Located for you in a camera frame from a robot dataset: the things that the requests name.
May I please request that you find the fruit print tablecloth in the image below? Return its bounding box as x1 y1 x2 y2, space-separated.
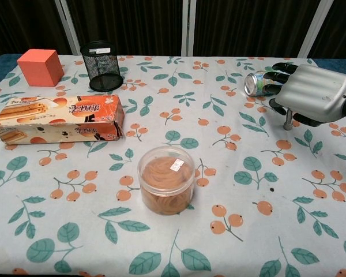
0 54 346 277

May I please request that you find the blue drink can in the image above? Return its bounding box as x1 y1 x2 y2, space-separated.
244 70 280 97

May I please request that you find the white metal frame post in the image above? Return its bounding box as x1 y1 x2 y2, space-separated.
54 0 81 55
298 0 329 58
180 0 197 57

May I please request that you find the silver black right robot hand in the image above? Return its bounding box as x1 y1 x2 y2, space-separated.
262 62 346 128

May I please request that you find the orange cube block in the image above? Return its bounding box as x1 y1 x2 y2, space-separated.
16 48 65 87

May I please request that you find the clear jar of rubber bands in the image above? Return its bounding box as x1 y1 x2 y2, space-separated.
137 145 197 216

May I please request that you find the orange biscuit roll box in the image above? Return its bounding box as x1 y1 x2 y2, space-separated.
0 95 126 145

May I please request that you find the small metal bolt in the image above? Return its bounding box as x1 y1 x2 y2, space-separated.
282 107 295 131

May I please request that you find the black mesh pen holder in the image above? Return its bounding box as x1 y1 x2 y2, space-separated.
80 40 124 92

